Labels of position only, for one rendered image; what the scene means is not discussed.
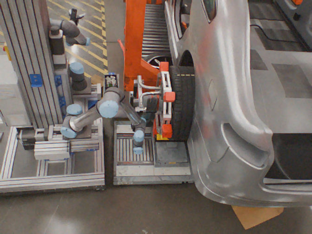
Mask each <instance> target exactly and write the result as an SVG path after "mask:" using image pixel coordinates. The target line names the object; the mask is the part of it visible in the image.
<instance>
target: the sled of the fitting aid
mask: <svg viewBox="0 0 312 234"><path fill-rule="evenodd" d="M151 133H152V144H153V155H154V167H155V168H173V167H189V156H188V151H187V145H186V142H185V147H186V152H187V159H188V161H187V162H158V158H157V148H156V142H155V138H154V137H153V126H152V128H151Z"/></svg>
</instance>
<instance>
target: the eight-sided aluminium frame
mask: <svg viewBox="0 0 312 234"><path fill-rule="evenodd" d="M164 78H166V81H167V83H168V87H166V85H165V79H164ZM160 79H162V87H163V113H162V111H157V113H155V117H156V131H157V133H158V134H160V135H162V125H163V124H165V120H167V121H166V124H170V121H171V102H169V103H168V112H166V102H164V93H165V92H172V89H171V85H170V78H169V72H168V71H161V72H160V73H158V74H157V81H156V87H158V86H159V83H160ZM158 116H160V124H161V126H159V125H158Z"/></svg>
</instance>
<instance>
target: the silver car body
mask: <svg viewBox="0 0 312 234"><path fill-rule="evenodd" d="M164 14H165V19H166V25H167V31H168V35H169V46H170V52H171V57H172V63H173V66H178V62H179V59H180V56H181V54H182V52H183V51H184V50H185V49H189V50H190V52H191V55H192V59H193V63H194V67H195V109H194V117H193V121H192V126H191V130H190V135H189V137H188V141H187V144H188V151H189V156H190V162H191V168H192V173H193V178H194V182H195V185H196V187H197V189H198V191H199V192H200V193H201V194H202V195H203V196H205V197H206V198H208V199H210V200H213V201H215V202H219V203H223V204H227V205H233V206H240V207H251V208H290V207H306V206H312V0H302V2H301V3H300V4H299V5H296V4H295V3H294V2H293V0H166V1H165V3H164Z"/></svg>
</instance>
